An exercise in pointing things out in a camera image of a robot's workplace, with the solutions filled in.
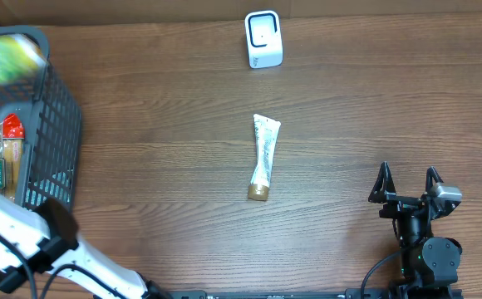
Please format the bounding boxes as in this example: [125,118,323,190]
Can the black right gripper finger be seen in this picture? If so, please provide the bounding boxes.
[425,166,444,195]
[368,161,396,203]

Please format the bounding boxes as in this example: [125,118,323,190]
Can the green snack packet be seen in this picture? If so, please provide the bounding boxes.
[0,34,48,86]

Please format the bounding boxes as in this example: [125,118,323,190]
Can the white barcode scanner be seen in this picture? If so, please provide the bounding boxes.
[244,10,283,69]

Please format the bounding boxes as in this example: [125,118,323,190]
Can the white tube with gold cap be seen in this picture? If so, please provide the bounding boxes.
[248,114,281,201]

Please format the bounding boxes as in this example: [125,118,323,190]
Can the orange spaghetti packet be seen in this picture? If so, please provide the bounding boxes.
[0,113,25,203]

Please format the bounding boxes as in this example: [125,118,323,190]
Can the grey plastic shopping basket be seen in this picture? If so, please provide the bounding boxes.
[0,25,83,212]

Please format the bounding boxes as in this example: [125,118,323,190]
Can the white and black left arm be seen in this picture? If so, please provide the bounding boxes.
[0,194,170,298]

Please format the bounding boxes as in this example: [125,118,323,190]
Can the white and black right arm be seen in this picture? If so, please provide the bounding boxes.
[360,161,463,298]

